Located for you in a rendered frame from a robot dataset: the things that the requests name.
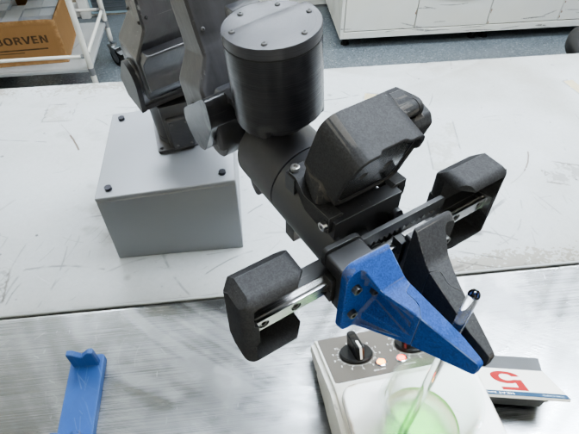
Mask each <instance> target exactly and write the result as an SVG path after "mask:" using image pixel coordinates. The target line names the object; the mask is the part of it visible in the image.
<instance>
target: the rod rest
mask: <svg viewBox="0 0 579 434"><path fill-rule="evenodd" d="M65 356H66V358H67V359H68V360H69V362H70V363H71V367H70V371H69V375H68V380H67V384H66V389H65V398H64V402H63V406H62V411H61V415H60V420H59V428H58V432H57V433H56V432H54V433H50V434H97V422H98V416H99V411H100V405H101V398H102V392H103V381H104V375H105V369H106V363H107V358H106V356H105V355H104V354H96V352H95V351H94V350H93V349H92V348H90V349H87V350H86V351H84V352H83V353H80V352H76V351H73V350H68V351H67V352H66V354H65Z"/></svg>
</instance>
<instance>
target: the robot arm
mask: <svg viewBox="0 0 579 434"><path fill-rule="evenodd" d="M125 2H126V5H127V7H126V9H127V11H128V12H127V14H126V16H125V19H124V22H123V24H122V26H121V31H120V33H119V41H120V43H121V49H122V52H123V56H124V60H122V61H121V80H122V82H123V84H124V86H125V88H126V91H127V93H128V95H129V96H130V97H131V99H132V100H133V101H134V103H135V104H136V105H137V107H138V108H139V109H140V111H141V112H142V113H145V112H146V111H147V110H150V112H151V115H152V118H153V126H154V132H155V137H156V141H157V147H158V151H159V153H160V154H165V153H168V152H175V151H177V150H181V149H184V148H188V147H192V146H198V145H199V146H200V147H201V148H202V149H203V150H207V149H209V148H210V147H214V149H215V150H216V151H217V152H218V153H219V154H220V155H222V156H223V157H225V156H227V155H228V154H230V153H232V152H236V151H238V162H239V165H240V168H241V169H242V170H243V171H244V172H245V173H246V174H247V176H248V177H249V178H250V179H251V182H252V186H253V189H254V191H255V193H256V194H257V195H261V194H263V195H264V196H265V197H266V198H267V200H268V201H269V202H270V203H271V204H272V206H273V207H274V208H275V209H276V210H277V211H278V212H279V213H280V214H281V215H282V217H283V218H284V219H285V226H286V233H287V234H288V236H289V237H290V238H291V239H292V241H293V242H294V241H296V240H298V239H301V240H302V241H303V242H304V243H305V244H306V246H307V247H308V248H309V249H310V250H311V251H312V252H313V253H314V254H315V255H316V257H317V258H318V260H316V261H314V262H312V263H310V264H308V265H306V266H304V267H302V268H301V267H300V266H299V265H298V264H297V262H296V261H295V260H294V258H293V257H292V256H291V255H290V254H289V253H288V252H287V251H286V250H283V251H278V252H276V253H273V254H271V255H270V256H268V257H265V258H263V259H261V260H259V261H257V262H256V263H253V264H251V265H249V266H247V267H245V268H244V269H242V270H239V271H237V272H235V273H233V274H232V275H230V276H227V279H226V282H225V286H224V289H223V294H224V300H225V305H226V309H227V319H228V324H229V329H230V332H231V334H232V336H233V340H234V342H235V343H236V344H237V346H238V348H239V349H240V351H241V353H242V355H243V356H244V358H245V359H246V360H248V361H250V362H257V361H258V360H260V359H262V358H263V357H266V356H267V355H269V354H271V353H272V352H273V351H275V350H278V349H279V348H281V347H283V346H284V345H286V344H288V343H289V342H291V341H293V340H294V339H296V338H297V336H298V333H299V329H300V323H301V321H300V320H299V319H298V318H297V316H296V315H295V313H294V311H296V310H298V309H300V308H302V307H304V306H306V305H307V304H309V303H310V302H312V301H315V300H316V299H318V298H320V297H322V296H323V295H324V296H325V297H326V298H327V300H328V301H329V302H330V301H332V304H333V305H334V306H335V307H336V309H337V313H336V320H335V323H336V325H337V326H338V327H339V328H340V329H346V328H347V327H349V326H352V325H355V326H360V327H363V328H365V329H368V330H371V331H373V332H377V333H380V334H383V335H385V336H387V337H390V338H394V339H396V340H399V341H401V342H403V343H405V344H409V345H411V346H413V347H414V348H416V349H418V350H422V351H424V352H426V353H427V354H429V355H431V356H433V357H437V358H438V359H440V360H442V361H444V362H446V363H449V364H451V365H453V366H455V367H457V368H459V369H461V370H463V371H466V372H468V373H470V374H472V375H474V374H475V373H477V372H478V371H479V370H480V368H481V367H482V366H487V365H488V364H489V363H490V362H491V361H492V359H493V358H494V356H495V353H494V351H493V349H492V347H491V345H490V343H489V341H488V339H487V337H486V335H485V333H484V331H483V329H482V328H481V326H480V324H479V322H478V320H477V318H476V315H475V314H474V312H473V313H472V314H471V316H470V318H469V320H468V322H467V324H466V325H465V327H464V329H463V331H462V333H461V334H460V333H459V332H458V331H457V330H456V329H455V328H454V327H453V326H452V325H451V324H452V322H453V320H454V319H455V317H456V315H457V313H458V310H459V308H460V307H461V305H462V303H463V301H464V298H465V294H464V291H463V290H462V288H461V286H460V284H459V282H458V279H457V277H456V274H455V272H454V269H453V267H452V264H451V260H450V258H449V254H448V249H451V248H452V247H454V246H456V245H458V244H460V243H461V242H463V241H465V240H466V239H468V238H470V237H471V236H473V235H475V234H477V233H479V232H480V231H481V230H482V229H483V225H484V223H485V221H486V219H487V217H488V215H489V212H490V209H491V208H492V206H493V204H494V201H495V198H496V197H497V195H498V192H499V190H500V188H501V185H502V183H503V181H504V179H505V176H506V175H507V169H505V168H504V167H503V166H502V165H501V164H499V163H498V162H496V161H495V160H494V159H492V158H491V157H490V156H489V155H487V154H486V153H481V154H477V155H472V156H469V157H467V158H465V159H463V160H461V161H459V162H457V163H455V164H453V165H451V166H449V167H447V168H445V169H443V170H441V171H439V172H437V174H436V177H435V180H434V183H433V188H432V191H430V192H429V195H428V197H427V200H426V202H425V203H423V204H421V205H420V206H418V207H417V208H414V209H412V210H410V211H408V212H406V213H405V214H404V213H403V212H402V210H401V209H400V208H399V204H400V200H401V197H402V193H403V191H404V189H405V187H406V180H407V178H405V177H404V176H403V175H402V174H400V173H399V172H398V170H399V169H400V168H401V166H402V165H403V163H404V162H405V160H406V159H407V158H408V156H409V154H410V153H411V152H412V150H413V149H414V148H418V147H420V146H421V144H422V143H423V141H424V139H425V135H424V134H425V132H426V131H427V129H428V128H429V127H430V126H431V124H432V115H431V112H430V110H429V109H428V108H427V107H426V106H425V104H424V103H423V102H422V101H421V99H420V98H419V97H417V96H415V95H413V94H411V93H409V92H407V91H405V90H402V89H400V88H398V87H395V88H392V89H390V90H386V91H384V92H382V93H380V94H377V95H375V96H373V97H371V98H368V99H366V100H364V101H362V102H358V103H356V104H354V105H352V106H350V107H347V108H344V109H341V110H340V111H338V112H336V113H334V114H332V115H330V116H329V117H328V118H326V119H325V120H324V121H323V122H322V123H321V125H320V126H319V128H318V130H317V131H315V130H314V129H313V128H312V127H311V126H310V125H309V124H310V123H311V122H312V121H314V120H316V118H317V117H318V116H319V115H320V114H321V112H323V111H324V60H323V16H322V14H321V12H320V11H319V10H318V9H317V8H316V7H315V6H314V5H313V4H312V3H309V2H302V3H298V2H294V1H288V0H270V1H263V2H260V1H259V0H125Z"/></svg>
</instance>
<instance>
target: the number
mask: <svg viewBox="0 0 579 434"><path fill-rule="evenodd" d="M477 373H478V374H479V377H480V379H481V381H482V384H483V385H484V387H485V389H492V390H504V391H517V392H529V393H542V394H563V393H562V392H561V391H560V390H559V389H558V388H557V387H555V386H554V385H553V384H552V383H551V382H550V381H549V380H548V379H547V378H546V377H545V376H544V375H543V374H542V373H530V372H517V371H504V370H491V369H480V370H479V371H478V372H477Z"/></svg>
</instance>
